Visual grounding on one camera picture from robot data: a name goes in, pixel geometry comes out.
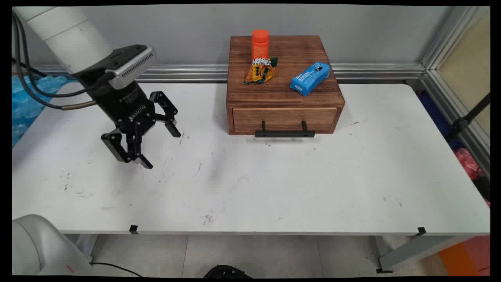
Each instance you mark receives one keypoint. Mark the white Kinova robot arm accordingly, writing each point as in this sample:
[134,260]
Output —
[66,35]

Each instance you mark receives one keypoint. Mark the orange floor box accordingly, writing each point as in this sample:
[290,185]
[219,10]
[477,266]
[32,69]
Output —
[467,256]

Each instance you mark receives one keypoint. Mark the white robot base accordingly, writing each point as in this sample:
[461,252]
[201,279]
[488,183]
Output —
[43,246]

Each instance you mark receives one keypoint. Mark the red plastic bag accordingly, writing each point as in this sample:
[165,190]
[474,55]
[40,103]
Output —
[467,162]

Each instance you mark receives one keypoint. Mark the black round floor object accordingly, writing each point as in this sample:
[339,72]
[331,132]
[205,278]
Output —
[227,272]

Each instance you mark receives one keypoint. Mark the grey upright table leg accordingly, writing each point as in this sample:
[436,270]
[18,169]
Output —
[87,248]

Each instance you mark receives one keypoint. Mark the grey slanted table leg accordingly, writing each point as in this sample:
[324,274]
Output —
[415,250]

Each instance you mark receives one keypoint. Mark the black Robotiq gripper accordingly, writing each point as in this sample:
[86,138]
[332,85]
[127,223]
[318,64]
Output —
[125,103]

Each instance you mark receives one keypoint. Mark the yellow green snack packet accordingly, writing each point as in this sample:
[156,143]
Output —
[261,71]

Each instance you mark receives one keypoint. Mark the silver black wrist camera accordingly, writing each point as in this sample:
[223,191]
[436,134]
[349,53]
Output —
[127,64]

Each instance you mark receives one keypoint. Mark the angled aluminium frame post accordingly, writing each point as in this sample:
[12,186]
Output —
[446,70]

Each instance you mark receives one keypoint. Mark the orange plastic bottle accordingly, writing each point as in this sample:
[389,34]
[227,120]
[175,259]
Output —
[260,45]

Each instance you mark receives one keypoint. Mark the brown wooden drawer cabinet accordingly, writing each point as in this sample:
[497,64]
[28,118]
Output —
[287,78]

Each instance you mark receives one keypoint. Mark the blue snack packet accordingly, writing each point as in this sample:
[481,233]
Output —
[310,78]

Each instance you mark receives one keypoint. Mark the horizontal aluminium frame rail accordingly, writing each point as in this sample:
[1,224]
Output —
[375,71]

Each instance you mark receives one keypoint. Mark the dark blue crate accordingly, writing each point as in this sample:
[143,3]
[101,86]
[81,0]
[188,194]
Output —
[436,117]

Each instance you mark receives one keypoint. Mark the black tape piece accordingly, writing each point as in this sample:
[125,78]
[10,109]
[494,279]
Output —
[134,229]
[421,231]

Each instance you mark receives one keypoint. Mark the blue plastic sheet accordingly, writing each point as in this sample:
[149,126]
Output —
[25,105]

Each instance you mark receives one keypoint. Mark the black stand bar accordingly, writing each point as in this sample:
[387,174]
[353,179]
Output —
[467,117]

